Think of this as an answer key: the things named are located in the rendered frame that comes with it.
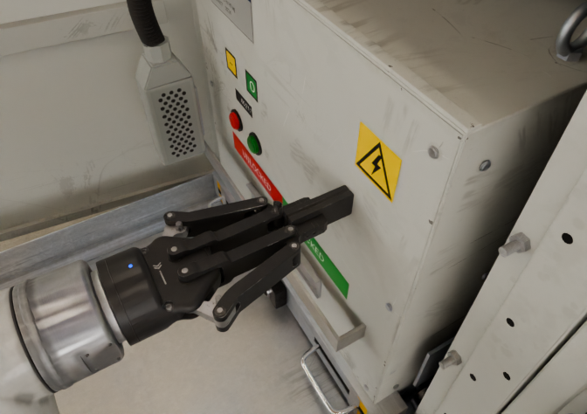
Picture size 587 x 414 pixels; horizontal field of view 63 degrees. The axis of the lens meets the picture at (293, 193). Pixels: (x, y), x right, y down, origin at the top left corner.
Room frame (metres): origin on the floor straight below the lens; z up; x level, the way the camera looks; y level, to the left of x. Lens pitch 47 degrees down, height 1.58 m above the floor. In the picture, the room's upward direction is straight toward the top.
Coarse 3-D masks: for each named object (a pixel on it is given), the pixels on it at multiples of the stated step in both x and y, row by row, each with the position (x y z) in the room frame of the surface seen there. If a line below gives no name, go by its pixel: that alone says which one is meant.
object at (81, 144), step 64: (0, 0) 0.66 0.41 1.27; (64, 0) 0.69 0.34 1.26; (192, 0) 0.74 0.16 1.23; (0, 64) 0.65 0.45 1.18; (64, 64) 0.68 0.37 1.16; (128, 64) 0.72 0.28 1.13; (192, 64) 0.76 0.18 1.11; (0, 128) 0.63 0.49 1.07; (64, 128) 0.66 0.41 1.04; (128, 128) 0.71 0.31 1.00; (0, 192) 0.61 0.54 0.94; (64, 192) 0.64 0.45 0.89; (128, 192) 0.69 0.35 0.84
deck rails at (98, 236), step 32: (160, 192) 0.62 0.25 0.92; (192, 192) 0.65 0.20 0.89; (96, 224) 0.56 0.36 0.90; (128, 224) 0.59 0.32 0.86; (160, 224) 0.60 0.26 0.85; (0, 256) 0.48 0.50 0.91; (32, 256) 0.50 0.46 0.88; (64, 256) 0.52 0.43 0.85; (96, 256) 0.52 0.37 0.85; (0, 288) 0.45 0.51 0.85
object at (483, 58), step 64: (320, 0) 0.41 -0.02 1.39; (384, 0) 0.41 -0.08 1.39; (448, 0) 0.41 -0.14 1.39; (512, 0) 0.41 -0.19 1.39; (576, 0) 0.41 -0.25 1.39; (384, 64) 0.30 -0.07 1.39; (448, 64) 0.31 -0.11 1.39; (512, 64) 0.31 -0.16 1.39; (576, 64) 0.31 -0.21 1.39; (512, 128) 0.25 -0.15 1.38; (448, 192) 0.23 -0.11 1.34; (512, 192) 0.27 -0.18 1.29; (448, 256) 0.25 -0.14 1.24; (448, 320) 0.27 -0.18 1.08; (384, 384) 0.23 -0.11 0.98
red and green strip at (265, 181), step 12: (240, 144) 0.56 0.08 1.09; (252, 168) 0.52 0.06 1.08; (264, 180) 0.49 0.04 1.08; (276, 192) 0.46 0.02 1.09; (312, 240) 0.37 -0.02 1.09; (312, 252) 0.37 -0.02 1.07; (324, 252) 0.35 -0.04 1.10; (324, 264) 0.35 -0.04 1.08; (336, 276) 0.32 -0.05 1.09; (348, 288) 0.30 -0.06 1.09
